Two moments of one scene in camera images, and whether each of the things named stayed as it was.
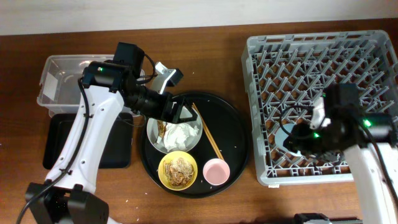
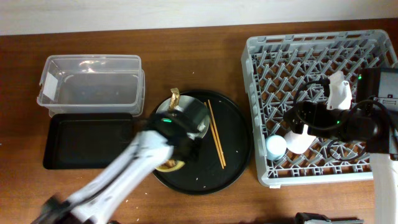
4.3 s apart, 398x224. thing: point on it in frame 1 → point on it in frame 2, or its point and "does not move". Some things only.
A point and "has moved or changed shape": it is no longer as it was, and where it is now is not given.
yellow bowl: x=178 y=170 has moved or changed shape
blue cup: x=281 y=135 → x=275 y=147
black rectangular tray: x=117 y=152 does not move
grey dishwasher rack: x=286 y=74 does not move
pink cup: x=216 y=172 has moved or changed shape
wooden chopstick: x=206 y=131 → x=206 y=107
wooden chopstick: x=209 y=130 → x=217 y=134
